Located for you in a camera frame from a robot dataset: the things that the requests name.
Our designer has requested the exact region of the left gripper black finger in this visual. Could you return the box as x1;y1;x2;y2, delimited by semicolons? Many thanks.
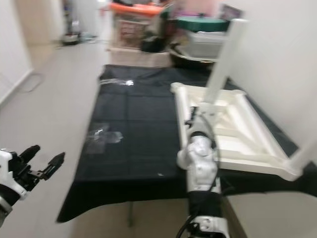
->
20;144;41;162
44;153;66;180

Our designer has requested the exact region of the crumpled clear plastic wrapper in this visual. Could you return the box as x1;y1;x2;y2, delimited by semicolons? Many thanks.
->
88;123;124;154

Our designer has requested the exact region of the black wok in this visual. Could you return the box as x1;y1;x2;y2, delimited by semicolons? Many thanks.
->
168;44;221;69

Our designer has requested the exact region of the black tablecloth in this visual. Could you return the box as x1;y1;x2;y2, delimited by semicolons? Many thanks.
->
57;64;317;224

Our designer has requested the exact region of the white plastic table top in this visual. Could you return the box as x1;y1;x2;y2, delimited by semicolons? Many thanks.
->
171;82;305;181

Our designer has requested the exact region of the clear plastic storage container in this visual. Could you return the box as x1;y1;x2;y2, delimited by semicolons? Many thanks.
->
186;30;228;59

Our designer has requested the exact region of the clear plastic bag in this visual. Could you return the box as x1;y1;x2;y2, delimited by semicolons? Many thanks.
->
102;77;135;87

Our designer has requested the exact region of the beige cloth covered bench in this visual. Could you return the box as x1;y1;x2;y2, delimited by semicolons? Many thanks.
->
109;47;171;67

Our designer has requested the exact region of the dark shiny foil bag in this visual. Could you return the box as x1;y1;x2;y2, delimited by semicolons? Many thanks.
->
141;15;174;53

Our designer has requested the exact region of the green pot lid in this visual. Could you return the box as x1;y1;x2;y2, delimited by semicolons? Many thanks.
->
176;16;231;33

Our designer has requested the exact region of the orange lid storage box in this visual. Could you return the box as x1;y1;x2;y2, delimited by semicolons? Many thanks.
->
110;2;164;49

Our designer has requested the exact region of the white fridge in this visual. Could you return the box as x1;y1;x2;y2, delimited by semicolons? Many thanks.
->
68;0;100;36

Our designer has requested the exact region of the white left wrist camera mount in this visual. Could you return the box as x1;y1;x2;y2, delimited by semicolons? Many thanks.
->
0;150;14;188

